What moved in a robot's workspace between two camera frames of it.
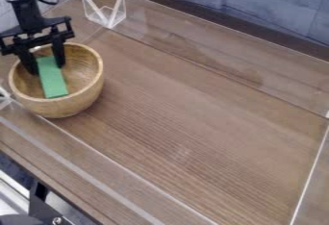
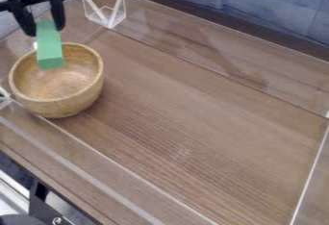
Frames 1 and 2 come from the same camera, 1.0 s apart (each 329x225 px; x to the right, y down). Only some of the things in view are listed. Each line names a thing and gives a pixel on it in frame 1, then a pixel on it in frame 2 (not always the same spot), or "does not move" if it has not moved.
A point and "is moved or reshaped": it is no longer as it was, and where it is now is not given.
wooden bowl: [83, 75] does not move
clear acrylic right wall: [313, 208] does not move
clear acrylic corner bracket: [105, 16] does not move
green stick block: [50, 76] is moved or reshaped
